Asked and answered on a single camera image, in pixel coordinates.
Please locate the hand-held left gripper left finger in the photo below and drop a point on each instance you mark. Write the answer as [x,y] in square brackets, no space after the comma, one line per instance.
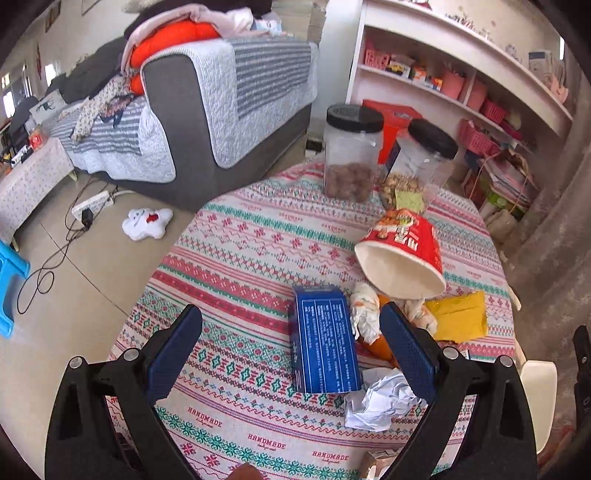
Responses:
[173,357]

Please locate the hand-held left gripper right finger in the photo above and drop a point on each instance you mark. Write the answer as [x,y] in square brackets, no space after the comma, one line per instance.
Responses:
[408,353]

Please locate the orange wrapper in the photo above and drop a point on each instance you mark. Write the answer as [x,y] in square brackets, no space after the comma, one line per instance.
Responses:
[385,349]

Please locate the white paper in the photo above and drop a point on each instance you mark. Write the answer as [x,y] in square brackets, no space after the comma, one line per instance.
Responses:
[378,401]

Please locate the yellow packet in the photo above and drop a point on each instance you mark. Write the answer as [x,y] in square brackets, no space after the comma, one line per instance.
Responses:
[457,316]

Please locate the blue cardboard box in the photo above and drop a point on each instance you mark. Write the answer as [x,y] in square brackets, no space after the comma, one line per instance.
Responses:
[323,346]

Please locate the red instant noodle cup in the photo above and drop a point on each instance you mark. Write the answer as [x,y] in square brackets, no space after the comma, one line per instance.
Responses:
[406,240]

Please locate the crumpled printed napkin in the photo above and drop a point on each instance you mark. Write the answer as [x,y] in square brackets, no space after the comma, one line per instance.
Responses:
[424,316]
[364,314]

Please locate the small brown carton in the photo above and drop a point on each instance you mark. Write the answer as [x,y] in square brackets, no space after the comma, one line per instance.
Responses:
[376,464]

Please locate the white plush toy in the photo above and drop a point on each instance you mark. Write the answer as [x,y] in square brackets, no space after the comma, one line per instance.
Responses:
[145,224]

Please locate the patterned tablecloth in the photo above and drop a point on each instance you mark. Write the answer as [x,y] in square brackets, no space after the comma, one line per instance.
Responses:
[258,240]

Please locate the yellow-green square note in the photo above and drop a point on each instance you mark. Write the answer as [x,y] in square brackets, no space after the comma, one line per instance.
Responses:
[409,201]

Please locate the white power strip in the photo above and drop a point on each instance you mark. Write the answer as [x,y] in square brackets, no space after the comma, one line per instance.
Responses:
[92,203]

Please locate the blue plastic stool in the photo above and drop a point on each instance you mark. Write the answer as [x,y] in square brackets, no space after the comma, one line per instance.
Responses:
[11,277]

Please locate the clear jar of mixed nuts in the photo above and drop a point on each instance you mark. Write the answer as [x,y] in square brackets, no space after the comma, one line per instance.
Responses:
[425,161]

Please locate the stack of magazines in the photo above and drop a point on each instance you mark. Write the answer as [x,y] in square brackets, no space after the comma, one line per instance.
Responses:
[508,180]

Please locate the clear jar of brown nuts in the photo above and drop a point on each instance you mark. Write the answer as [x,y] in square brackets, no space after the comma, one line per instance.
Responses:
[351,152]

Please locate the grey sofa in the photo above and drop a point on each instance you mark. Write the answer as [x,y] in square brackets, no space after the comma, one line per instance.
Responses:
[194,138]

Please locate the low table with floral cloth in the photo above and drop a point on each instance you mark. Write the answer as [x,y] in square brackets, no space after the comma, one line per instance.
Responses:
[32,184]

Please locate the large pink basket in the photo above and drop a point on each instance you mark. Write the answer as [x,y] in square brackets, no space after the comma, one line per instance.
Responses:
[478,138]

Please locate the red cardboard box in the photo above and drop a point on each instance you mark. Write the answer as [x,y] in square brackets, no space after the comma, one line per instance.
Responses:
[397,117]

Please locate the floral garment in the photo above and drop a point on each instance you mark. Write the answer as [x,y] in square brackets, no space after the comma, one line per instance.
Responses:
[104,104]

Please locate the pink pot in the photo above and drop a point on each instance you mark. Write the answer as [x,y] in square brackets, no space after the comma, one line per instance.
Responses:
[476,94]
[452,85]

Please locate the striped grey quilt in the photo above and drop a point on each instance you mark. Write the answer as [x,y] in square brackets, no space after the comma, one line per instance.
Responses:
[258,92]

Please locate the row of small toy boxes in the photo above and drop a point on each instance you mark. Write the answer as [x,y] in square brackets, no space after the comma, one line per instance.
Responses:
[413,71]

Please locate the small pink basket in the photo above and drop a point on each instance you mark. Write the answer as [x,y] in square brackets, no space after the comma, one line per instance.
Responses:
[376,57]

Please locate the white bookshelf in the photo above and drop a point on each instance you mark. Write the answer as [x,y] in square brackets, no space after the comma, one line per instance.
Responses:
[461,41]

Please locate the orange pillow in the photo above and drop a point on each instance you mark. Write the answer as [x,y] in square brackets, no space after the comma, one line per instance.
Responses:
[175,37]

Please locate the pile of pale clothes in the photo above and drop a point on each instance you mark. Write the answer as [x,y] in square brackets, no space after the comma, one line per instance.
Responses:
[221,16]

